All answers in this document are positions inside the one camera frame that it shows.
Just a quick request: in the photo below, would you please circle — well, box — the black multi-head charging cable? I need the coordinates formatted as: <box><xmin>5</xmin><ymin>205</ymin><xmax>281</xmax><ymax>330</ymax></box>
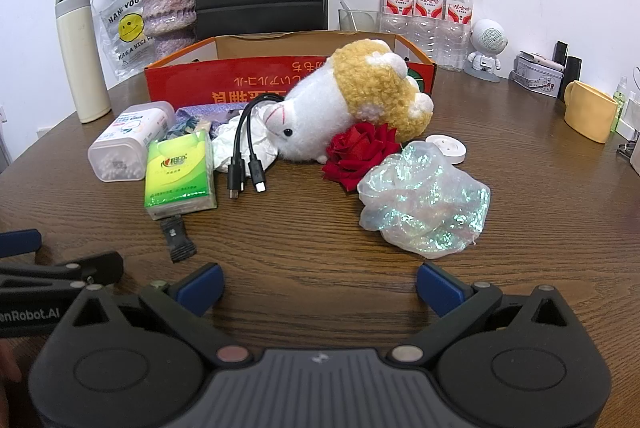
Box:
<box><xmin>227</xmin><ymin>92</ymin><xmax>287</xmax><ymax>200</ymax></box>

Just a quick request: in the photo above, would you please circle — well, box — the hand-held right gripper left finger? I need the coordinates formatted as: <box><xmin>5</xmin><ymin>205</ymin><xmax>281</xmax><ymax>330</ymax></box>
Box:
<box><xmin>65</xmin><ymin>262</ymin><xmax>255</xmax><ymax>370</ymax></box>

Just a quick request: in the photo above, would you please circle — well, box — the red artificial rose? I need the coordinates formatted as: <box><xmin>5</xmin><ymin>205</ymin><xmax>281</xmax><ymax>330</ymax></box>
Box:
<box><xmin>321</xmin><ymin>123</ymin><xmax>403</xmax><ymax>193</ymax></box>

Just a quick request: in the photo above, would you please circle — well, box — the white tissue paper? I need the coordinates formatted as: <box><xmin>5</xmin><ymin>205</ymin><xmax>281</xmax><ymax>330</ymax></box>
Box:
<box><xmin>210</xmin><ymin>110</ymin><xmax>283</xmax><ymax>173</ymax></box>

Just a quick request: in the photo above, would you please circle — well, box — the cream thermos bottle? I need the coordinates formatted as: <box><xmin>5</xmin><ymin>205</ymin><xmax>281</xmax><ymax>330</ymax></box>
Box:
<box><xmin>55</xmin><ymin>0</ymin><xmax>112</xmax><ymax>125</ymax></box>

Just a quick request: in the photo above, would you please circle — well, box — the white round disc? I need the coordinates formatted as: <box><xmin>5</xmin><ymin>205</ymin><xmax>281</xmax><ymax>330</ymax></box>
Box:
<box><xmin>425</xmin><ymin>134</ymin><xmax>469</xmax><ymax>165</ymax></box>

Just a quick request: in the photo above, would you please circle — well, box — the white and yellow plush toy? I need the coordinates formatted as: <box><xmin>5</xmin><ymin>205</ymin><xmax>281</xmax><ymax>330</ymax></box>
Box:
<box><xmin>260</xmin><ymin>38</ymin><xmax>435</xmax><ymax>165</ymax></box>

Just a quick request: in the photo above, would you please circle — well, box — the white robot figurine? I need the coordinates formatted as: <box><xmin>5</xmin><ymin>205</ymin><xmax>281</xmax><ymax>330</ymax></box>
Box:
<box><xmin>464</xmin><ymin>18</ymin><xmax>508</xmax><ymax>82</ymax></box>

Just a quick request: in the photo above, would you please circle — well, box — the glass cup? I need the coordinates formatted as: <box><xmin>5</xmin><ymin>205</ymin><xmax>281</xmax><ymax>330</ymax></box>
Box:
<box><xmin>338</xmin><ymin>9</ymin><xmax>383</xmax><ymax>33</ymax></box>

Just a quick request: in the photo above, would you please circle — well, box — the wooden desktop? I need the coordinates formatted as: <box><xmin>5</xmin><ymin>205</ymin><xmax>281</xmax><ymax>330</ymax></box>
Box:
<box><xmin>0</xmin><ymin>52</ymin><xmax>640</xmax><ymax>359</ymax></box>

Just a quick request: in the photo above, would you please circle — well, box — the red cardboard box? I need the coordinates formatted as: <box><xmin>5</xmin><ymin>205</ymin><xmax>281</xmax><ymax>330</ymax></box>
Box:
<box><xmin>144</xmin><ymin>30</ymin><xmax>438</xmax><ymax>113</ymax></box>

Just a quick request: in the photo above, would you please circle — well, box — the small white gadget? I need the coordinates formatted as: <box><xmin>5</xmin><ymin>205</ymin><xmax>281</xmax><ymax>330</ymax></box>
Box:
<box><xmin>517</xmin><ymin>51</ymin><xmax>566</xmax><ymax>71</ymax></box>

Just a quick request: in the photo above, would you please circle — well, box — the purple cloth pouch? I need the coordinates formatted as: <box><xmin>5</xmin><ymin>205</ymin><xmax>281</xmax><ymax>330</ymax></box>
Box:
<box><xmin>175</xmin><ymin>104</ymin><xmax>251</xmax><ymax>129</ymax></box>

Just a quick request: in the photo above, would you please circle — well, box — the iridescent plastic bag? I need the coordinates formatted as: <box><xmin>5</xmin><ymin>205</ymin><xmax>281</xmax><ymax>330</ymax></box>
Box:
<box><xmin>357</xmin><ymin>142</ymin><xmax>492</xmax><ymax>260</ymax></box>

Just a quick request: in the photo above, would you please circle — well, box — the green spray bottle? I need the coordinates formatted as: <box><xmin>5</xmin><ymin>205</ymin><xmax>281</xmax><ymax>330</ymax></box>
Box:
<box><xmin>611</xmin><ymin>76</ymin><xmax>629</xmax><ymax>133</ymax></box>

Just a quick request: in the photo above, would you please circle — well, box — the white tin box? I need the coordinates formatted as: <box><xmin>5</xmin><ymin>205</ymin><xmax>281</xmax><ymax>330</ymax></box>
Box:
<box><xmin>510</xmin><ymin>58</ymin><xmax>566</xmax><ymax>98</ymax></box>

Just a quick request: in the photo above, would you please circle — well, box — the yellow mug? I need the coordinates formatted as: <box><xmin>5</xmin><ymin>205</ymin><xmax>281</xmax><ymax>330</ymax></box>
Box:
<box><xmin>564</xmin><ymin>80</ymin><xmax>619</xmax><ymax>143</ymax></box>

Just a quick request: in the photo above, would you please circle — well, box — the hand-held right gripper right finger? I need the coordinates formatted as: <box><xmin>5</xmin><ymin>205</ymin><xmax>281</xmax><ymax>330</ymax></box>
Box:
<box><xmin>385</xmin><ymin>260</ymin><xmax>571</xmax><ymax>369</ymax></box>

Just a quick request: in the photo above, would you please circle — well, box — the green tissue pack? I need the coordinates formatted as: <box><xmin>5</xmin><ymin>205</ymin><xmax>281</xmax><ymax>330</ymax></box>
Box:
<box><xmin>144</xmin><ymin>131</ymin><xmax>218</xmax><ymax>221</ymax></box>

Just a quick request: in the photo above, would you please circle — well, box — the small black clip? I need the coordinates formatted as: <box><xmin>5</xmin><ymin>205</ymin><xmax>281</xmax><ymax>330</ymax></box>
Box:
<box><xmin>159</xmin><ymin>217</ymin><xmax>197</xmax><ymax>263</ymax></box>

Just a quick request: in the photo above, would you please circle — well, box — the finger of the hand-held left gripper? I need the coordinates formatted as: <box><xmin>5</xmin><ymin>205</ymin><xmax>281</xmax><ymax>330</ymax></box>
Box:
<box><xmin>0</xmin><ymin>230</ymin><xmax>42</xmax><ymax>259</ymax></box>
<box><xmin>0</xmin><ymin>252</ymin><xmax>124</xmax><ymax>303</ymax></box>

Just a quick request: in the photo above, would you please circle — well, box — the clear smiley plastic bag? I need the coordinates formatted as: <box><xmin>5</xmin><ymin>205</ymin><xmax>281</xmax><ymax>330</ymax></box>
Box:
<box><xmin>91</xmin><ymin>0</ymin><xmax>156</xmax><ymax>81</ymax></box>

